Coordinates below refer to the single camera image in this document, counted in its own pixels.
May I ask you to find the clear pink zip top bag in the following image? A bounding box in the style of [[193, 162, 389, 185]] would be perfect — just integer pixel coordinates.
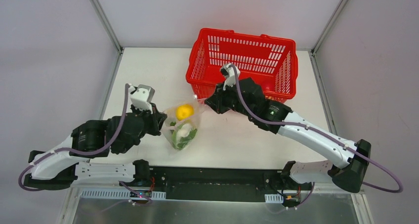
[[161, 98, 204, 151]]

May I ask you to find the yellow orange fruit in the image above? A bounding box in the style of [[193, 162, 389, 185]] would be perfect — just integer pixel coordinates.
[[175, 104, 195, 121]]

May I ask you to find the green vegetable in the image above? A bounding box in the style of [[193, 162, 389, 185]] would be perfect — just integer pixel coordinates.
[[169, 121, 198, 151]]

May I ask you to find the white garlic toy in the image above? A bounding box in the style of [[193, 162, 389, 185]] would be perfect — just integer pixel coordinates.
[[176, 123, 193, 139]]

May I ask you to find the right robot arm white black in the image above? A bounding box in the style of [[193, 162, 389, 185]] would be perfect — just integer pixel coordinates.
[[205, 78, 372, 193]]

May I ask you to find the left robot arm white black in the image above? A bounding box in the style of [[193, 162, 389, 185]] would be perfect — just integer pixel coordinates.
[[18, 104, 168, 191]]

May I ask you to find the red apple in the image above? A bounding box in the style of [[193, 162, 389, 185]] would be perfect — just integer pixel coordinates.
[[261, 82, 275, 91]]

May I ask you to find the red plastic shopping basket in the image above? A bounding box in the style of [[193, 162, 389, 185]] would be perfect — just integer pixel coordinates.
[[185, 28, 298, 103]]

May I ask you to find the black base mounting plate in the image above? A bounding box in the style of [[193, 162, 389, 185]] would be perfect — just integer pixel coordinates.
[[127, 166, 311, 202]]

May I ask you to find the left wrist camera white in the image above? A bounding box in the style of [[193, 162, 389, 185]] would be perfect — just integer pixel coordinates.
[[128, 84, 155, 114]]

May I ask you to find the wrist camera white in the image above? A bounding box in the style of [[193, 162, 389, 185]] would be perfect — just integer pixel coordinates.
[[220, 63, 241, 90], [128, 84, 155, 114]]

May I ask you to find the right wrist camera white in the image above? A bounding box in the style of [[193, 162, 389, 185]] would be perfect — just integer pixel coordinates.
[[220, 63, 241, 90]]

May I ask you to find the left aluminium frame post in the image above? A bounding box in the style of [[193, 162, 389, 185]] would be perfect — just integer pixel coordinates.
[[89, 0, 123, 54]]

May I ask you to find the aluminium frame post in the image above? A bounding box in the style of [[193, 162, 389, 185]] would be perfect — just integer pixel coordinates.
[[89, 0, 123, 54], [311, 0, 350, 56]]

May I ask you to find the right aluminium frame post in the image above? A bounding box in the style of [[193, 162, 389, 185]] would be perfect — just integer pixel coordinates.
[[311, 0, 350, 56]]

